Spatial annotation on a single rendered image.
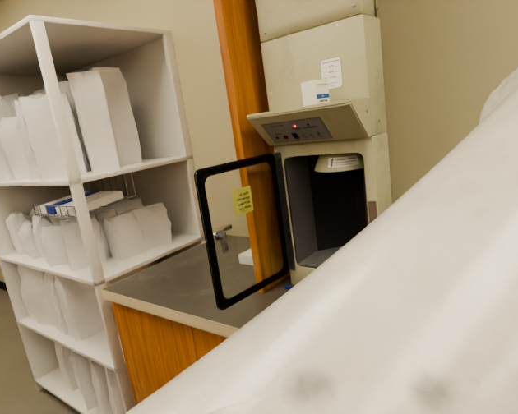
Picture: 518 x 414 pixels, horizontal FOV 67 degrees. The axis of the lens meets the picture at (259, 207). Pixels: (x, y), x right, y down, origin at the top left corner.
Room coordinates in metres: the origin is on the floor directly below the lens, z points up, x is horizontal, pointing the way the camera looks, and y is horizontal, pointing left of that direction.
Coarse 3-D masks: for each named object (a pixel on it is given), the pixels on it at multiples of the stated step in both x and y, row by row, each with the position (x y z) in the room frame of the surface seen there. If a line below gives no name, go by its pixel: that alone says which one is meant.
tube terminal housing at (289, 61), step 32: (320, 32) 1.12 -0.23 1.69; (352, 32) 1.06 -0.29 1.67; (288, 64) 1.19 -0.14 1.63; (352, 64) 1.06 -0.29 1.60; (288, 96) 1.19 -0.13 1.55; (352, 96) 1.07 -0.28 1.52; (384, 96) 1.12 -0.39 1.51; (384, 128) 1.11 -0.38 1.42; (384, 160) 1.10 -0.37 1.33; (384, 192) 1.08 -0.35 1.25
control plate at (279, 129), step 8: (296, 120) 1.07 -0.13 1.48; (304, 120) 1.06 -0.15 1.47; (312, 120) 1.05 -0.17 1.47; (320, 120) 1.04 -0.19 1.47; (264, 128) 1.16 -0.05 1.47; (272, 128) 1.14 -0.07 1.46; (280, 128) 1.13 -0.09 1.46; (288, 128) 1.11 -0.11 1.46; (296, 128) 1.10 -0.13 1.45; (304, 128) 1.09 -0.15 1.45; (312, 128) 1.07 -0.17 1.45; (320, 128) 1.06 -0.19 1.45; (272, 136) 1.17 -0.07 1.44; (280, 136) 1.16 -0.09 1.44; (304, 136) 1.12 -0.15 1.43; (312, 136) 1.10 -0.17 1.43; (320, 136) 1.09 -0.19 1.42; (328, 136) 1.08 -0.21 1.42
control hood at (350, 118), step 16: (272, 112) 1.10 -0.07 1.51; (288, 112) 1.06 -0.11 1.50; (304, 112) 1.04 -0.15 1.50; (320, 112) 1.01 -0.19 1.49; (336, 112) 0.99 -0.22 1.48; (352, 112) 0.97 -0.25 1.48; (368, 112) 1.03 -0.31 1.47; (256, 128) 1.17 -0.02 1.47; (336, 128) 1.04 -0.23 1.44; (352, 128) 1.02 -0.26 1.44; (368, 128) 1.02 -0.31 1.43; (272, 144) 1.21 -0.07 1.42; (288, 144) 1.18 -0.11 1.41
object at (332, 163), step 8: (320, 160) 1.18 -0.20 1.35; (328, 160) 1.15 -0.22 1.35; (336, 160) 1.14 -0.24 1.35; (344, 160) 1.13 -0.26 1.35; (352, 160) 1.13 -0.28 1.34; (360, 160) 1.13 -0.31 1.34; (320, 168) 1.17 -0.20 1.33; (328, 168) 1.14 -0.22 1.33; (336, 168) 1.13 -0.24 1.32; (344, 168) 1.12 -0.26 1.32; (352, 168) 1.12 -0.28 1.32
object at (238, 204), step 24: (240, 168) 1.12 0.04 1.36; (264, 168) 1.18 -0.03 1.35; (216, 192) 1.05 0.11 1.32; (240, 192) 1.11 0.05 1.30; (264, 192) 1.17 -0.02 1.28; (216, 216) 1.04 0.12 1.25; (240, 216) 1.10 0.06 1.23; (264, 216) 1.16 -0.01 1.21; (216, 240) 1.03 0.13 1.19; (240, 240) 1.09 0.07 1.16; (264, 240) 1.15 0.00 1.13; (240, 264) 1.08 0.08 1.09; (264, 264) 1.14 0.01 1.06; (240, 288) 1.07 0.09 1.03
